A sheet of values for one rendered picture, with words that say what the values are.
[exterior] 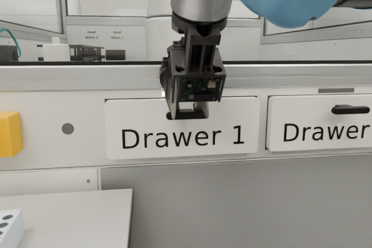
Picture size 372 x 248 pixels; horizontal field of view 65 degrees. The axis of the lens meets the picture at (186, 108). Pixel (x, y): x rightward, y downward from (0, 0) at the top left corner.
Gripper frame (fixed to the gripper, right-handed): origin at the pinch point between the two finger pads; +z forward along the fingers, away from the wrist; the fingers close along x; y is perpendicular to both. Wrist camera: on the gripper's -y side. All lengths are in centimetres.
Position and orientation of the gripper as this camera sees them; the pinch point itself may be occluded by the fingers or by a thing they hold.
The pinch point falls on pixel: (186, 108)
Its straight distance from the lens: 52.5
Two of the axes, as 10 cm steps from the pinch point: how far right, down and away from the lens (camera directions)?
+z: -0.8, 6.9, 7.2
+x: 9.9, -0.2, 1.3
